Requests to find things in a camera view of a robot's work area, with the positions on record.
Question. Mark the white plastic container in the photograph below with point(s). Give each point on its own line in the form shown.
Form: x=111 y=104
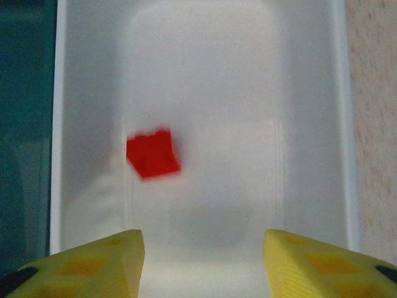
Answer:
x=217 y=93

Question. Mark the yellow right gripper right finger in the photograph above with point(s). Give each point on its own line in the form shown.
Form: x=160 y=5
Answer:
x=310 y=270

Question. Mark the red lego brick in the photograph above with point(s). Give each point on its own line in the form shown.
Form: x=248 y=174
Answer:
x=153 y=155

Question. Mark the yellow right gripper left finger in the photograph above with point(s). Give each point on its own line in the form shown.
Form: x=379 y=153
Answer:
x=93 y=267

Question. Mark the teal plastic container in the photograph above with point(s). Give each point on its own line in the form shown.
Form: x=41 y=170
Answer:
x=24 y=93

